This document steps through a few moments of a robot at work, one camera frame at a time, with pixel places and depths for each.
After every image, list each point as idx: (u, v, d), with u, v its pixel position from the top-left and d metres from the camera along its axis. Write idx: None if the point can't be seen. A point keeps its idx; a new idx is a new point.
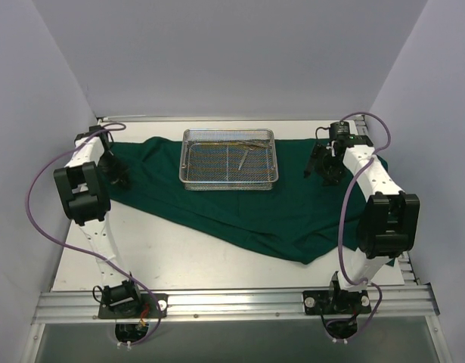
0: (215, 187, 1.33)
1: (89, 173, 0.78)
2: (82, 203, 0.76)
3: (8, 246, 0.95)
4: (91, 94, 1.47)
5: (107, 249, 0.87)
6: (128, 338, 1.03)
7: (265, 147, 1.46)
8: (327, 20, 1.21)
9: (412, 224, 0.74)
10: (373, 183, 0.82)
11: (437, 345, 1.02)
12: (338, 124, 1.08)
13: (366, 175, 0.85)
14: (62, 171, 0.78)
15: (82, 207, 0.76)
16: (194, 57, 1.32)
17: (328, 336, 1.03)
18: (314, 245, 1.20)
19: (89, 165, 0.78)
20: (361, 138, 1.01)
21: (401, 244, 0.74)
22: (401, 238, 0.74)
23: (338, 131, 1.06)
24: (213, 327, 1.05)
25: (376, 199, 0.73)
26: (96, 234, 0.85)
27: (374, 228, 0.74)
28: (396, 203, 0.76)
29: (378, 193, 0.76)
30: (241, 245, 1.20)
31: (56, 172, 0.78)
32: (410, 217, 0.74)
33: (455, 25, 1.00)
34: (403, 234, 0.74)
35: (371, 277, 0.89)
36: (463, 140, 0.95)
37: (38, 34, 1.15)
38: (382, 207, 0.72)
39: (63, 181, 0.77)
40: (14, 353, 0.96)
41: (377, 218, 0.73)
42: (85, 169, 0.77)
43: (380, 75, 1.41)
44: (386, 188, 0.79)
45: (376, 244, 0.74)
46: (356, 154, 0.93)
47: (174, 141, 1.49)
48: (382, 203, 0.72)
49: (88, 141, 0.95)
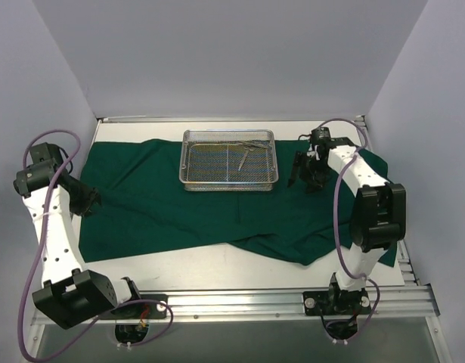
0: (215, 188, 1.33)
1: (87, 293, 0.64)
2: (82, 313, 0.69)
3: (9, 246, 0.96)
4: (91, 94, 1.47)
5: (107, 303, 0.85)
6: (128, 339, 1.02)
7: (265, 147, 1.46)
8: (327, 20, 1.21)
9: (401, 213, 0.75)
10: (359, 178, 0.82)
11: (438, 345, 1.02)
12: (318, 130, 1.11)
13: (351, 171, 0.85)
14: (46, 294, 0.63)
15: (82, 314, 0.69)
16: (195, 58, 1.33)
17: (328, 336, 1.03)
18: (313, 246, 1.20)
19: (85, 283, 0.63)
20: (342, 140, 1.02)
21: (393, 234, 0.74)
22: (392, 228, 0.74)
23: (319, 137, 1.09)
24: (213, 328, 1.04)
25: (364, 192, 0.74)
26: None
27: (366, 223, 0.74)
28: (383, 193, 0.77)
29: (364, 185, 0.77)
30: (241, 245, 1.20)
31: (38, 296, 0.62)
32: (398, 206, 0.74)
33: (454, 26, 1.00)
34: (394, 224, 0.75)
35: (368, 272, 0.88)
36: (462, 141, 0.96)
37: (38, 35, 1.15)
38: (370, 200, 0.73)
39: (53, 305, 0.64)
40: (14, 354, 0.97)
41: (367, 212, 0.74)
42: (78, 286, 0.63)
43: (380, 76, 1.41)
44: (372, 181, 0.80)
45: (370, 238, 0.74)
46: (338, 154, 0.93)
47: (174, 141, 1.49)
48: (369, 196, 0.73)
49: (50, 210, 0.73)
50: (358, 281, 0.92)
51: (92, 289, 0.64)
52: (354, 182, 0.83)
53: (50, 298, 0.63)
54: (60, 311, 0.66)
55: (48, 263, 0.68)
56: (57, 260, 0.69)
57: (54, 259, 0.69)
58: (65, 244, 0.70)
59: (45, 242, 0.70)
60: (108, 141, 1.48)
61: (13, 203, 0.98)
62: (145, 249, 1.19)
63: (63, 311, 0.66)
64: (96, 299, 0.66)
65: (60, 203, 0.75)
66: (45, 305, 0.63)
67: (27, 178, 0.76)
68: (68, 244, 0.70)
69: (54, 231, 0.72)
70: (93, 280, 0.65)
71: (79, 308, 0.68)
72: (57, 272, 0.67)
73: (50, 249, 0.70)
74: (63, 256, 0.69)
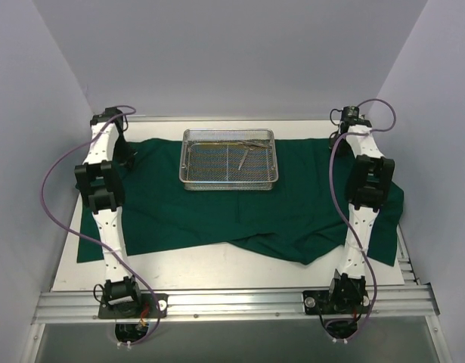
0: (215, 187, 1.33)
1: (106, 172, 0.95)
2: (98, 197, 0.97)
3: (8, 245, 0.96)
4: (91, 94, 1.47)
5: (114, 240, 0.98)
6: (128, 338, 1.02)
7: (265, 147, 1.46)
8: (327, 19, 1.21)
9: (387, 180, 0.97)
10: (364, 149, 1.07)
11: (437, 345, 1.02)
12: (349, 108, 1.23)
13: (358, 142, 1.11)
14: (81, 169, 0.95)
15: (99, 199, 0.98)
16: (195, 57, 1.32)
17: (328, 335, 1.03)
18: (314, 245, 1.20)
19: (107, 165, 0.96)
20: (364, 121, 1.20)
21: (378, 197, 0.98)
22: (377, 191, 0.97)
23: (348, 114, 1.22)
24: (213, 327, 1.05)
25: (361, 158, 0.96)
26: (108, 225, 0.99)
27: (357, 181, 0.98)
28: (378, 165, 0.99)
29: (364, 154, 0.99)
30: (241, 244, 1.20)
31: (77, 169, 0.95)
32: (385, 175, 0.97)
33: (454, 25, 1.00)
34: (379, 190, 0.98)
35: (364, 245, 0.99)
36: (461, 140, 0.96)
37: (38, 35, 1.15)
38: (362, 165, 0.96)
39: (83, 178, 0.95)
40: (14, 352, 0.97)
41: (360, 173, 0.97)
42: (103, 168, 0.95)
43: (380, 76, 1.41)
44: (373, 153, 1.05)
45: (357, 193, 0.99)
46: (354, 131, 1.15)
47: (174, 141, 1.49)
48: (365, 161, 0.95)
49: (104, 131, 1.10)
50: (356, 256, 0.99)
51: (111, 172, 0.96)
52: (359, 151, 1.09)
53: (85, 171, 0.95)
54: (85, 188, 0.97)
55: (91, 155, 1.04)
56: (96, 154, 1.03)
57: (94, 153, 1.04)
58: (103, 147, 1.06)
59: (95, 142, 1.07)
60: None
61: (13, 202, 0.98)
62: (145, 249, 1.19)
63: (88, 188, 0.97)
64: (111, 184, 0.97)
65: (111, 131, 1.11)
66: (79, 178, 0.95)
67: (99, 116, 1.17)
68: (106, 149, 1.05)
69: (101, 140, 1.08)
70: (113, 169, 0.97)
71: (98, 192, 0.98)
72: (92, 160, 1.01)
73: (94, 147, 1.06)
74: (100, 153, 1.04)
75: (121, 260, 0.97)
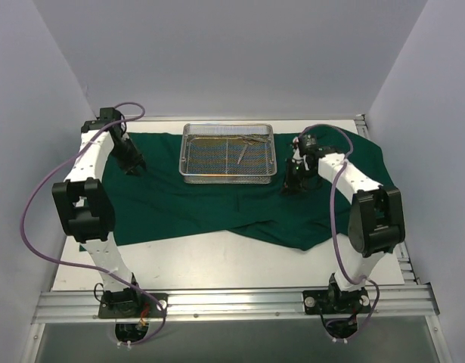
0: (213, 181, 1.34)
1: (91, 192, 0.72)
2: (82, 222, 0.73)
3: (8, 245, 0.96)
4: (91, 93, 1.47)
5: (111, 262, 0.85)
6: (128, 337, 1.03)
7: (265, 141, 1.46)
8: (327, 18, 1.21)
9: (398, 214, 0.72)
10: (352, 183, 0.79)
11: (437, 344, 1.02)
12: (305, 138, 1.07)
13: (343, 178, 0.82)
14: (62, 187, 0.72)
15: (82, 224, 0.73)
16: (195, 57, 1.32)
17: (328, 335, 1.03)
18: (312, 232, 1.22)
19: (92, 183, 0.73)
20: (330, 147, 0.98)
21: (394, 237, 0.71)
22: (392, 231, 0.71)
23: (306, 145, 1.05)
24: (212, 328, 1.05)
25: (361, 200, 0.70)
26: (99, 252, 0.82)
27: (364, 227, 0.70)
28: (379, 197, 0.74)
29: (358, 191, 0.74)
30: (241, 231, 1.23)
31: (56, 186, 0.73)
32: (394, 209, 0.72)
33: (456, 24, 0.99)
34: (394, 226, 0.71)
35: (369, 273, 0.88)
36: (462, 140, 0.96)
37: (38, 35, 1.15)
38: (367, 205, 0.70)
39: (63, 197, 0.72)
40: (15, 352, 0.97)
41: (366, 215, 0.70)
42: (87, 188, 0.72)
43: (380, 75, 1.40)
44: (366, 184, 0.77)
45: (367, 243, 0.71)
46: (330, 163, 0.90)
47: (175, 134, 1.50)
48: (367, 199, 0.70)
49: (94, 141, 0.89)
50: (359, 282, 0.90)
51: (97, 193, 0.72)
52: (349, 188, 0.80)
53: (64, 190, 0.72)
54: (66, 212, 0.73)
55: (75, 169, 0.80)
56: (82, 169, 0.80)
57: (79, 168, 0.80)
58: (91, 162, 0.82)
59: (82, 155, 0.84)
60: None
61: (13, 203, 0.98)
62: (147, 235, 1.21)
63: (69, 211, 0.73)
64: (96, 208, 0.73)
65: (103, 141, 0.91)
66: (58, 198, 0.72)
67: (92, 122, 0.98)
68: (94, 162, 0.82)
69: (91, 150, 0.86)
70: (101, 187, 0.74)
71: (81, 218, 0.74)
72: (75, 176, 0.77)
73: (81, 162, 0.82)
74: (86, 168, 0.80)
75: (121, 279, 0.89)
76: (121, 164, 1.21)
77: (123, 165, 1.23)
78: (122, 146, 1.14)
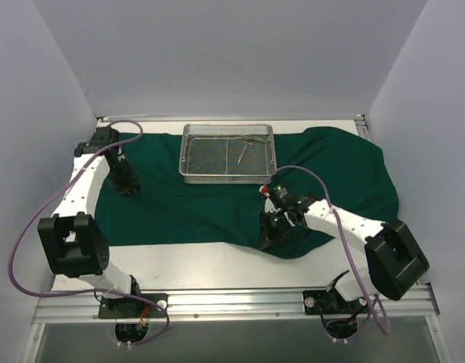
0: (214, 181, 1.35)
1: (81, 229, 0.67)
2: (71, 262, 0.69)
3: (7, 246, 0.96)
4: (91, 94, 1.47)
5: (110, 283, 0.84)
6: (128, 338, 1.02)
7: (265, 142, 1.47)
8: (327, 19, 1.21)
9: (415, 246, 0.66)
10: (354, 230, 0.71)
11: (437, 344, 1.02)
12: (277, 190, 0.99)
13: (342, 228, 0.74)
14: (48, 222, 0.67)
15: (71, 264, 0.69)
16: (195, 57, 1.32)
17: (329, 335, 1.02)
18: (312, 233, 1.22)
19: (82, 218, 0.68)
20: (307, 197, 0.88)
21: (420, 270, 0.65)
22: (416, 265, 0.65)
23: (280, 197, 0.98)
24: (213, 328, 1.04)
25: (376, 249, 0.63)
26: (96, 280, 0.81)
27: (392, 274, 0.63)
28: (386, 236, 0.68)
29: (367, 237, 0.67)
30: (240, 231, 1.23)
31: (42, 221, 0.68)
32: (410, 242, 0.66)
33: (456, 25, 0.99)
34: (416, 259, 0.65)
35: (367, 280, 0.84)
36: (462, 141, 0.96)
37: (38, 35, 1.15)
38: (384, 252, 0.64)
39: (50, 235, 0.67)
40: (13, 352, 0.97)
41: (389, 262, 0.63)
42: (76, 224, 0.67)
43: (379, 76, 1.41)
44: (369, 228, 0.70)
45: (399, 288, 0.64)
46: (317, 215, 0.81)
47: (175, 134, 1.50)
48: (382, 246, 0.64)
49: (88, 168, 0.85)
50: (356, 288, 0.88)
51: (88, 231, 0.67)
52: (354, 238, 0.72)
53: (52, 228, 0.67)
54: (53, 249, 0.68)
55: (65, 202, 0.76)
56: (72, 202, 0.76)
57: (69, 200, 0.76)
58: (84, 192, 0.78)
59: (73, 184, 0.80)
60: None
61: (13, 203, 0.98)
62: (147, 236, 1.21)
63: (57, 249, 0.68)
64: (86, 243, 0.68)
65: (97, 166, 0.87)
66: (44, 236, 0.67)
67: (85, 146, 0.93)
68: (85, 193, 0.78)
69: (83, 179, 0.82)
70: (92, 223, 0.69)
71: (70, 256, 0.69)
72: (66, 210, 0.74)
73: (72, 192, 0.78)
74: (77, 200, 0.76)
75: (123, 293, 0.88)
76: (116, 186, 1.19)
77: (118, 187, 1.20)
78: (119, 166, 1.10)
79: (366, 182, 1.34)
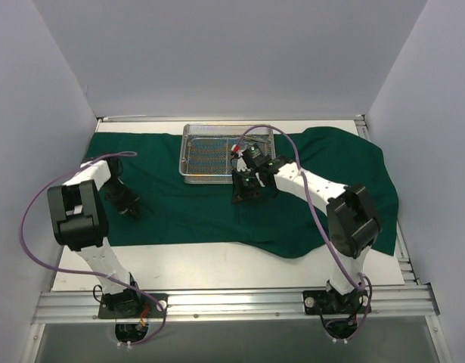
0: (213, 181, 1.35)
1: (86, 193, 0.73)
2: (74, 227, 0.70)
3: (7, 246, 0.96)
4: (91, 94, 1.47)
5: (108, 265, 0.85)
6: (128, 338, 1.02)
7: (265, 142, 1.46)
8: (327, 19, 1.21)
9: (370, 207, 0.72)
10: (318, 191, 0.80)
11: (437, 344, 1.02)
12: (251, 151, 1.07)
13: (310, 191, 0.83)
14: (56, 190, 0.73)
15: (74, 229, 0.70)
16: (195, 58, 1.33)
17: (328, 335, 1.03)
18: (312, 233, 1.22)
19: (87, 184, 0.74)
20: (278, 158, 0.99)
21: (373, 228, 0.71)
22: (370, 224, 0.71)
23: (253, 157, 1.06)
24: (212, 328, 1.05)
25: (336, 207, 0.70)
26: (95, 258, 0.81)
27: (348, 231, 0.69)
28: (348, 198, 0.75)
29: (330, 200, 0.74)
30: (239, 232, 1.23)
31: (51, 190, 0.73)
32: (366, 203, 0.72)
33: (456, 25, 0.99)
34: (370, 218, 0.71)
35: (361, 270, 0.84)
36: (462, 141, 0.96)
37: (38, 35, 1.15)
38: (342, 209, 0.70)
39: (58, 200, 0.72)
40: (15, 352, 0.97)
41: (345, 219, 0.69)
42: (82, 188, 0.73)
43: (379, 76, 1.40)
44: (331, 190, 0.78)
45: (355, 243, 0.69)
46: (285, 176, 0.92)
47: (175, 134, 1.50)
48: (341, 205, 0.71)
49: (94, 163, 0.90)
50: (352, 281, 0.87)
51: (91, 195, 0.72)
52: (318, 198, 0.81)
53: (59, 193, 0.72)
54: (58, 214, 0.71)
55: None
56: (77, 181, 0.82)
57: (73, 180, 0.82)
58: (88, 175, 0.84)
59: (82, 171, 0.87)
60: (111, 133, 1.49)
61: (13, 203, 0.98)
62: (146, 237, 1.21)
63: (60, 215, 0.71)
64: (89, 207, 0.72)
65: (103, 165, 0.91)
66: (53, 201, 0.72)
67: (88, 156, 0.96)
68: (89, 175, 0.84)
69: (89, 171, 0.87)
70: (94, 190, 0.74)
71: (73, 221, 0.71)
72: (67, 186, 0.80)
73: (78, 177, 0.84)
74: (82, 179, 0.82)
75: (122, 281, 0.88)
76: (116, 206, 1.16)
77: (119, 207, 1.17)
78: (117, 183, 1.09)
79: (366, 181, 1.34)
